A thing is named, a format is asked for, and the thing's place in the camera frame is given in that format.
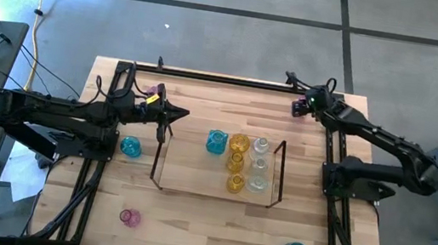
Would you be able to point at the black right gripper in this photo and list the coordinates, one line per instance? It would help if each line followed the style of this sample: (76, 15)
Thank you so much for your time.
(319, 102)

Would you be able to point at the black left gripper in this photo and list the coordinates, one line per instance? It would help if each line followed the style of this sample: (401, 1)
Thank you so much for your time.
(160, 127)

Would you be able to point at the wide pink ribbed glass vase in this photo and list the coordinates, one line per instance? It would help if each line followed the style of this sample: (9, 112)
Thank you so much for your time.
(152, 89)

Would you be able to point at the teal diamond pattern glass vase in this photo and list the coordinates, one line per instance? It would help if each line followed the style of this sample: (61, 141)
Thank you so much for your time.
(216, 141)

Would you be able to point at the teal medallion embossed glass vase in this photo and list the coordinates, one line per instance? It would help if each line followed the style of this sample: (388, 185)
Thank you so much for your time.
(130, 146)

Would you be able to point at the wide clear ribbed glass vase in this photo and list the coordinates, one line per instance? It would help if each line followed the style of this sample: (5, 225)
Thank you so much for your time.
(256, 184)

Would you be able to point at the wide yellow ribbed glass vase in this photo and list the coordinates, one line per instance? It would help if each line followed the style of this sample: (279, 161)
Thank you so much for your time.
(235, 183)

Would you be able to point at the pink twisted glass vase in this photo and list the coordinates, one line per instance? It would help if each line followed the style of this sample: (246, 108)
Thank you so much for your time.
(130, 217)

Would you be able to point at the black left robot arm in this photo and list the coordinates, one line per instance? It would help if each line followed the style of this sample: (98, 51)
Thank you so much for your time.
(52, 116)

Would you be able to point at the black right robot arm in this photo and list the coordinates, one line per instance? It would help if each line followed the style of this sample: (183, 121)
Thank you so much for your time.
(372, 131)

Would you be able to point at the black clamp knob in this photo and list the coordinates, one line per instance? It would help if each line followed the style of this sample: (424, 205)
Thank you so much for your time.
(290, 77)
(160, 63)

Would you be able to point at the white paper sheet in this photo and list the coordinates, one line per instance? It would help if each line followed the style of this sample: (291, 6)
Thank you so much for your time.
(22, 176)

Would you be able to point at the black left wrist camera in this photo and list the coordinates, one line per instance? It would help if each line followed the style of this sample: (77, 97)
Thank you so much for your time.
(149, 102)

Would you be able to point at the black aluminium table frame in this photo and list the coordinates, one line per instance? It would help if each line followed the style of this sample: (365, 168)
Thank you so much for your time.
(208, 77)

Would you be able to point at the wooden shelf with black frame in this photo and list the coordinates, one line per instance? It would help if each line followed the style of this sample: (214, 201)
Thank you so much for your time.
(191, 170)

